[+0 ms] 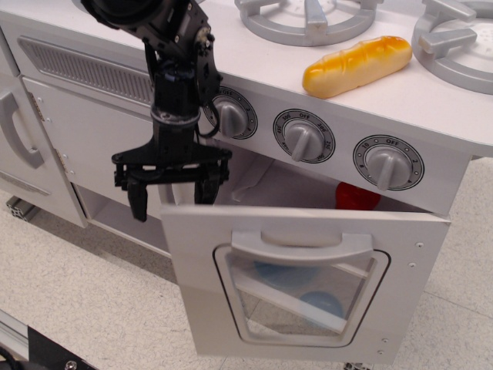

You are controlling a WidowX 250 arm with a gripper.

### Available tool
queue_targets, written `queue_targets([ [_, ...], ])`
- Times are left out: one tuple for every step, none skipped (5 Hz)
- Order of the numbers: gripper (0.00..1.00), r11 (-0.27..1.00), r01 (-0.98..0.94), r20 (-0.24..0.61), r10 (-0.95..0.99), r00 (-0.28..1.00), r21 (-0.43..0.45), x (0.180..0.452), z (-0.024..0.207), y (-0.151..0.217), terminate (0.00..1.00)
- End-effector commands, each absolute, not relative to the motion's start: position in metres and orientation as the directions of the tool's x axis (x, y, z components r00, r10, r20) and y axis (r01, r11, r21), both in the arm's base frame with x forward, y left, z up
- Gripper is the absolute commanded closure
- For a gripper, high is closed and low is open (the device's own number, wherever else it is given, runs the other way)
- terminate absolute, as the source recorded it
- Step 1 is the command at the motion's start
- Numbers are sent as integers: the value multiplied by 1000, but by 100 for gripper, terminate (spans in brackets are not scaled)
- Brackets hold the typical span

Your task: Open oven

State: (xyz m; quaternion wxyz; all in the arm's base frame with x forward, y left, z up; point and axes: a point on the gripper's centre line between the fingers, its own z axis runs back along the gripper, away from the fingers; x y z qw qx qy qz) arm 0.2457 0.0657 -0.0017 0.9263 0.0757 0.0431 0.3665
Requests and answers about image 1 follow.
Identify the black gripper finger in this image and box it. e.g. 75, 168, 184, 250
194, 169, 224, 204
127, 178, 148, 222

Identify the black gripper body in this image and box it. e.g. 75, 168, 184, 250
112, 111, 232, 191

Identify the white oven door with window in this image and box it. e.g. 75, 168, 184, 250
161, 205, 449, 364

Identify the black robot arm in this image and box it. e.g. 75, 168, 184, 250
82, 1, 232, 222

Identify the red toy in oven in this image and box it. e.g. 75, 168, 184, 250
335, 182, 381, 210

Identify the grey left control knob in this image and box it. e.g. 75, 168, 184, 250
203, 86, 258, 140

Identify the grey control knob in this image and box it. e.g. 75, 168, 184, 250
273, 109, 336, 163
203, 86, 258, 140
353, 135, 424, 191

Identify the white cabinet door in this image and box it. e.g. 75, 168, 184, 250
23, 78, 153, 192

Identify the white left door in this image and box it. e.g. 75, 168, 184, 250
1, 74, 87, 227

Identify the grey middle control knob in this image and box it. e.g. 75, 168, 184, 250
273, 109, 336, 163

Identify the blue toy bowl upper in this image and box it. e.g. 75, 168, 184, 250
253, 261, 320, 288

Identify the grey vent grille panel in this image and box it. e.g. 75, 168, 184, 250
18, 36, 153, 105

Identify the white toy kitchen body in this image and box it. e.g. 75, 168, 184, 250
1, 1, 492, 257

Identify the yellow toy bread loaf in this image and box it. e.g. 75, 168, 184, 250
302, 35, 413, 99

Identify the grey left stove burner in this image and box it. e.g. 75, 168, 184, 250
234, 1, 381, 47

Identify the grey stove burner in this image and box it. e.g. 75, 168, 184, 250
411, 1, 492, 95
234, 1, 381, 47

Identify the grey right control knob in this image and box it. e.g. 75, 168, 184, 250
353, 135, 424, 191

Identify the grey right stove burner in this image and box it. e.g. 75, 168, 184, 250
411, 1, 492, 95

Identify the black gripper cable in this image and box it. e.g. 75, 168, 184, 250
194, 92, 223, 139

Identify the grey oven door handle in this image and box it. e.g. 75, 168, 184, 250
231, 231, 374, 267

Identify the aluminium frame rail left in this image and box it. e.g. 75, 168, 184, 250
6, 197, 39, 222

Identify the aluminium frame rail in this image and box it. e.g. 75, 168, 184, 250
6, 197, 39, 222
343, 362, 374, 370

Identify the grey left door handle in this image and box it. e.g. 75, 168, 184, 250
1, 89, 44, 170

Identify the black base plate corner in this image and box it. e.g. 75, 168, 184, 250
0, 325, 97, 370

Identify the aluminium frame rail right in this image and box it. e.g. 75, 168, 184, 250
343, 362, 374, 370

